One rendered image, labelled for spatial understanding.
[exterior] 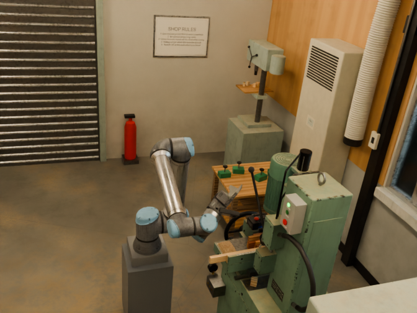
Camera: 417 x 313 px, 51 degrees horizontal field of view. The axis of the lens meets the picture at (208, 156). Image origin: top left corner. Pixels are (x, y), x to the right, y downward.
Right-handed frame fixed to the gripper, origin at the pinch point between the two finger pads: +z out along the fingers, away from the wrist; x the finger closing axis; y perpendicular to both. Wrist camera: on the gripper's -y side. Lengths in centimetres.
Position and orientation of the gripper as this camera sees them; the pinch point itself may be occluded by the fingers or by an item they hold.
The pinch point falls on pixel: (237, 188)
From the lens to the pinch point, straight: 238.5
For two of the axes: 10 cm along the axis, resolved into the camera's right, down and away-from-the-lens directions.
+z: 5.8, -6.9, 4.4
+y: -7.5, -6.6, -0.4
